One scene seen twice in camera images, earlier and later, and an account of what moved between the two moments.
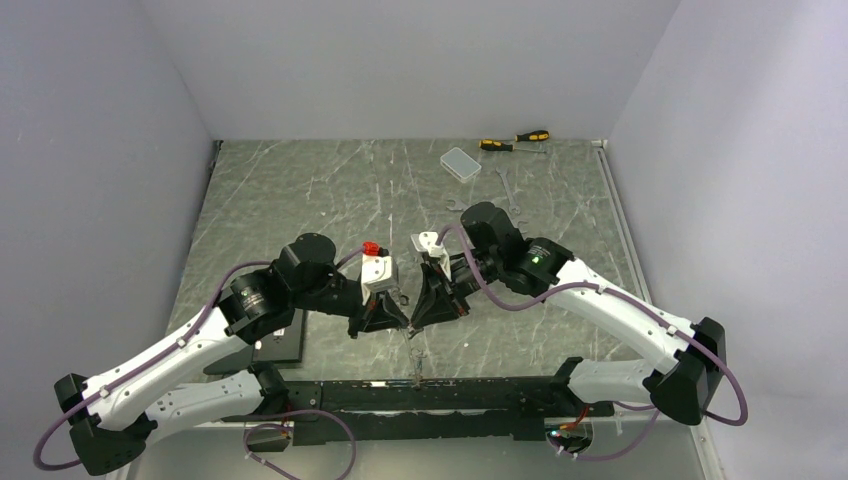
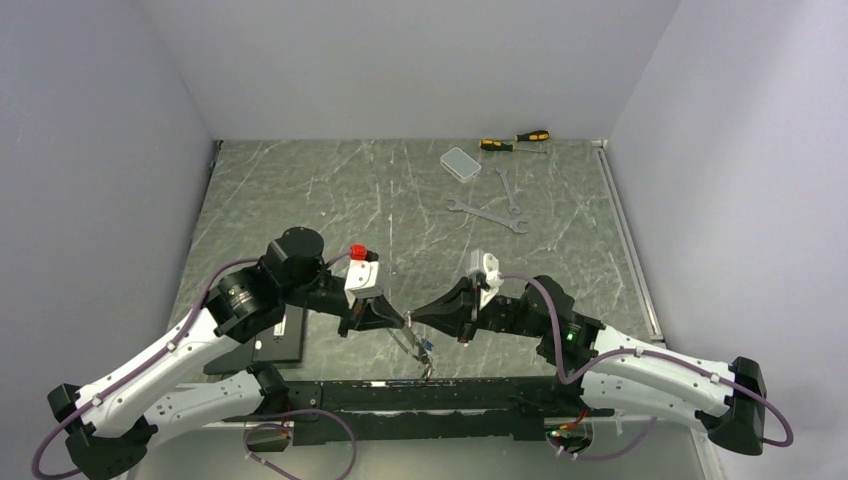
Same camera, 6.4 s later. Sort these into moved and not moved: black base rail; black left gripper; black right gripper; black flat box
Moved: black right gripper
Not moved: black flat box; black base rail; black left gripper
